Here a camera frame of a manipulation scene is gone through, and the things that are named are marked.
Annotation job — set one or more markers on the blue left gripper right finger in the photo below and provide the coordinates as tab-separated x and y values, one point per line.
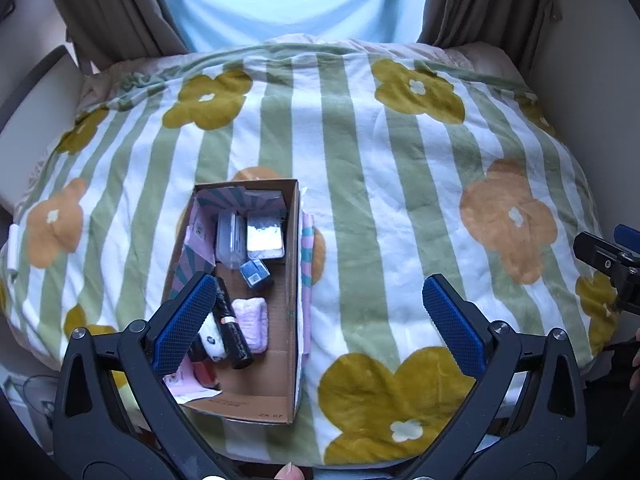
462	326

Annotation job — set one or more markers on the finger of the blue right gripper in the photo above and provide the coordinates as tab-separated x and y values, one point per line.
627	237

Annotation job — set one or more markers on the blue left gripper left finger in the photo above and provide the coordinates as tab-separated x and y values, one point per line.
177	321

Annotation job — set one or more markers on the red lipstick black cap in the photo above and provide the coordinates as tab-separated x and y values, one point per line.
205	373

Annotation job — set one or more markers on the black tube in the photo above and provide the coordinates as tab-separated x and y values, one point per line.
237	349

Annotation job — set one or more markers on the small blue carton box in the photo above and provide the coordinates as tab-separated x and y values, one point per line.
256	275

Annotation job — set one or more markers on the person right hand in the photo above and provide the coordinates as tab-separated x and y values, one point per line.
635	377

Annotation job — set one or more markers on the person left hand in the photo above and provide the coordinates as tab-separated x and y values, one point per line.
290	472

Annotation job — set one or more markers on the white black round item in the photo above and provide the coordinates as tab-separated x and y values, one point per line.
208	344

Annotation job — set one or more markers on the pink soft pad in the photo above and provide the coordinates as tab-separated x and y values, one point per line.
252	315

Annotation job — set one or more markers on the pink striped box liner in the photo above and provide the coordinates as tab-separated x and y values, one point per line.
196	252

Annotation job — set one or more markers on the clear plastic case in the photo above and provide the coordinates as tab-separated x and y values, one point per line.
231	239

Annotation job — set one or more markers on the brown cardboard box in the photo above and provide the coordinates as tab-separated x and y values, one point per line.
271	409

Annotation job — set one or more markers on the striped floral blanket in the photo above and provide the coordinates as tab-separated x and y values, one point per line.
412	160

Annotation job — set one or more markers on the brown right drape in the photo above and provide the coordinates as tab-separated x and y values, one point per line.
518	27

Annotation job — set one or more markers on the brown drape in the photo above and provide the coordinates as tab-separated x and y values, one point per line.
518	27
112	31

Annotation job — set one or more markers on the brown left drape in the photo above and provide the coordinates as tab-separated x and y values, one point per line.
112	31

